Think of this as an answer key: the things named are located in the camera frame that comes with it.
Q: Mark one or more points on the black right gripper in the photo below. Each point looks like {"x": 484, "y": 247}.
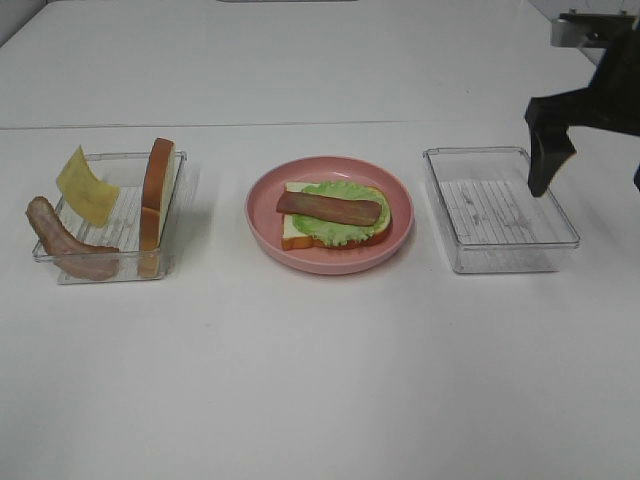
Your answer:
{"x": 610, "y": 102}

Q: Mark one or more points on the bacon strip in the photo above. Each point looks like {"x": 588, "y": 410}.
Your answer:
{"x": 337, "y": 210}
{"x": 60, "y": 240}

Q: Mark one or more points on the green lettuce leaf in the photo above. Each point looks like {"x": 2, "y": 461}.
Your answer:
{"x": 301, "y": 231}

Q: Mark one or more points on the bread slice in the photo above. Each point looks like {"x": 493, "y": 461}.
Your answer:
{"x": 333, "y": 214}
{"x": 156, "y": 195}

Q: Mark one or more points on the right clear plastic container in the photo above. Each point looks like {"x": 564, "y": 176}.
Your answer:
{"x": 489, "y": 221}

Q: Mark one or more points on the clear plastic container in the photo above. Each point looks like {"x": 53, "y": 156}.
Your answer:
{"x": 489, "y": 221}
{"x": 126, "y": 171}

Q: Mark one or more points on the pink round plate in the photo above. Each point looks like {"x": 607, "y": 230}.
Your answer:
{"x": 265, "y": 222}

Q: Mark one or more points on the left clear plastic container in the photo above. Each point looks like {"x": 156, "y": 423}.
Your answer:
{"x": 126, "y": 171}

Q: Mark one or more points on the yellow cheese slice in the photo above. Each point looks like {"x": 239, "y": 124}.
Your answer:
{"x": 91, "y": 198}

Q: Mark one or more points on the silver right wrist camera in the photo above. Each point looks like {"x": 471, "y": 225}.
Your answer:
{"x": 590, "y": 33}

